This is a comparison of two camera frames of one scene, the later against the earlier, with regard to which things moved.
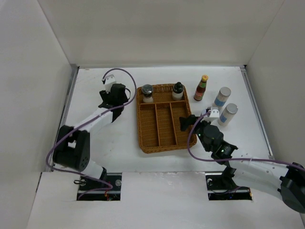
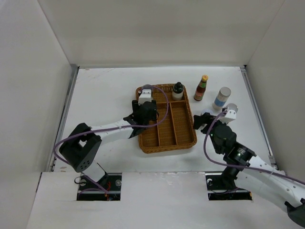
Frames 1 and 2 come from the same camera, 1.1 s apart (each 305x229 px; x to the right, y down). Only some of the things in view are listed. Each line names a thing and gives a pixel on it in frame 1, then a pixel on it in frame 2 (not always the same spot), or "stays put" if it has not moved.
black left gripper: x=106 y=95 to x=136 y=106
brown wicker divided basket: x=159 y=122 stays put
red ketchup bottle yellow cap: x=201 y=88 stays put
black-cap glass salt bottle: x=177 y=91 stays put
